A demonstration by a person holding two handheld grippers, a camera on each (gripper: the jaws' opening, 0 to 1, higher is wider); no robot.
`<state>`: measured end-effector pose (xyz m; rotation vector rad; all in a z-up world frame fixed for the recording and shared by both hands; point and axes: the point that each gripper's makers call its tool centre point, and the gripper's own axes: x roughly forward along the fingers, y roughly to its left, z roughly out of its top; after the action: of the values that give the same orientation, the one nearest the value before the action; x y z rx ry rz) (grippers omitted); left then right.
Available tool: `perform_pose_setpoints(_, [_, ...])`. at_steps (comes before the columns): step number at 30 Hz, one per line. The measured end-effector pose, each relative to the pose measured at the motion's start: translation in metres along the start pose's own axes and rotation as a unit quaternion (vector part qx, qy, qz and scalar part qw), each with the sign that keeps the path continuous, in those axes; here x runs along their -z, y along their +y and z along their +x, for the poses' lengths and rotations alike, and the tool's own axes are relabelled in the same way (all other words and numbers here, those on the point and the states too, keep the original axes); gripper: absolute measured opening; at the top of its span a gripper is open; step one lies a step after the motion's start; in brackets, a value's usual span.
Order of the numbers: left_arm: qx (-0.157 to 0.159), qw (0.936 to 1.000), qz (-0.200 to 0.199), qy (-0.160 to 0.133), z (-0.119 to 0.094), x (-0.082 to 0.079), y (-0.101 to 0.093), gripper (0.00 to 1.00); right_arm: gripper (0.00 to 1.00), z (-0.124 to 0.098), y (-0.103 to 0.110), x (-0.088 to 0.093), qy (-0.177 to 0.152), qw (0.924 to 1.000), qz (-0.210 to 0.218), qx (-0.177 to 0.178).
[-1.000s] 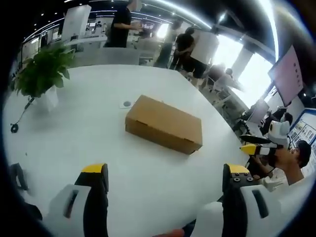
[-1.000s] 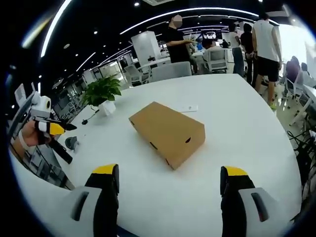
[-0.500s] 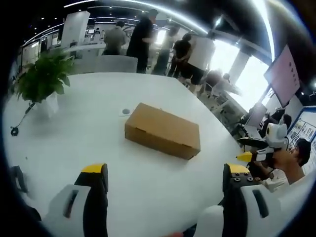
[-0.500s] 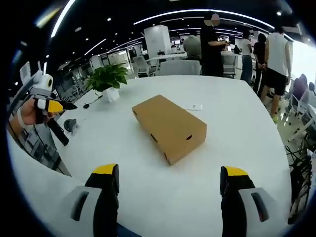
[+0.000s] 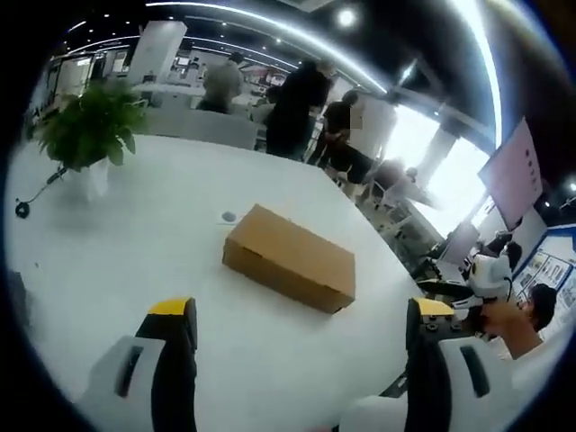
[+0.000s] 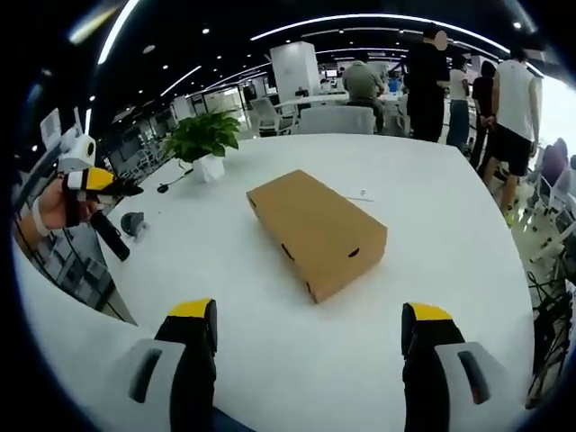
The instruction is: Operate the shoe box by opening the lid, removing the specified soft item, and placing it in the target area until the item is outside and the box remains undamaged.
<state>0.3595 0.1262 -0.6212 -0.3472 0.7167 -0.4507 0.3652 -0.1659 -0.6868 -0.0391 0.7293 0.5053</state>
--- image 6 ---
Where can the small white card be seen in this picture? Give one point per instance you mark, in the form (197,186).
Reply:
(364,194)

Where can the white mesh chair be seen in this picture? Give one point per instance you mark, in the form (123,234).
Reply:
(555,211)

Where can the grey round device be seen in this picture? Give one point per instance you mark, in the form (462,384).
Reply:
(133,222)

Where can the brown cardboard shoe box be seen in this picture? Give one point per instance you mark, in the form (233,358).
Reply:
(310,216)

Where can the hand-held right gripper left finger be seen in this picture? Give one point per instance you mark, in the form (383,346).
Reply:
(189,360)

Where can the white office chair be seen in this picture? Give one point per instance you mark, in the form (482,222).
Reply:
(267,114)

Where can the person's blue trousers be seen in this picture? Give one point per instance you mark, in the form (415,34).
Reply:
(229,422)

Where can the green leafy plant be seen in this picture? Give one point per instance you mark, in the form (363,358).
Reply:
(202,132)

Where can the white sign board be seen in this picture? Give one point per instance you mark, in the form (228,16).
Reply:
(50,126)

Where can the long white table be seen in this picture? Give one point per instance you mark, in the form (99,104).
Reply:
(324,98)

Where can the black stand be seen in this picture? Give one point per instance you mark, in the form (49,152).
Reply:
(551,324)

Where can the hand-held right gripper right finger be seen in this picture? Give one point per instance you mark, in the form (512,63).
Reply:
(427,360)

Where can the white plant pot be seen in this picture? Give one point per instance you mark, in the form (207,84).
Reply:
(208,167)

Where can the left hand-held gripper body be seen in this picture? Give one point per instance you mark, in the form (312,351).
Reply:
(80,150)

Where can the white wristband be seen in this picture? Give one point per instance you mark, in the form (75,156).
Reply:
(39,218)

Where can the white square pillar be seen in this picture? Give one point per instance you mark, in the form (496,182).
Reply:
(294,69)

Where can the grey office chair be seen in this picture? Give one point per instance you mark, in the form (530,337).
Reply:
(337,120)

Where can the black desk microphone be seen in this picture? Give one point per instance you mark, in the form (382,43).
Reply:
(163,186)

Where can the person's left hand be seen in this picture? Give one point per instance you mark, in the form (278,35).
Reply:
(56,209)

